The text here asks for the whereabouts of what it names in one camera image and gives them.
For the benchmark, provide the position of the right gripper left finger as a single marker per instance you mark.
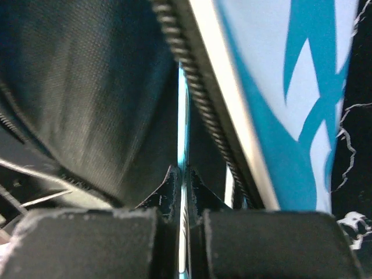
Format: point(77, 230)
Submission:
point(83, 243)

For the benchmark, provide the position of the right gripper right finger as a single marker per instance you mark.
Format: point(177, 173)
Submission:
point(228, 243)

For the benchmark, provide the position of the blue racket bag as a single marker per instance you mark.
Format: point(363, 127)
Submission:
point(90, 90)

